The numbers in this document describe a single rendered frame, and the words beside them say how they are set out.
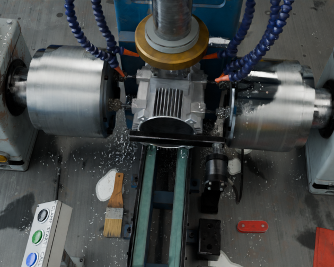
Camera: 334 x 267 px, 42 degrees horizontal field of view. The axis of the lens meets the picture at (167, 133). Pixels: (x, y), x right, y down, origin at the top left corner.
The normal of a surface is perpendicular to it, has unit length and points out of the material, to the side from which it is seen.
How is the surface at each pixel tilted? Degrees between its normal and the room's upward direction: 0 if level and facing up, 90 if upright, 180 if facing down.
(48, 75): 21
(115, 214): 0
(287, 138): 77
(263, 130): 69
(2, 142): 90
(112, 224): 2
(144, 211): 0
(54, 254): 57
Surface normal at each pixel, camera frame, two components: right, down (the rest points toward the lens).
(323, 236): 0.01, -0.53
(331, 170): -0.08, 0.84
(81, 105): -0.07, 0.32
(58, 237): 0.83, -0.23
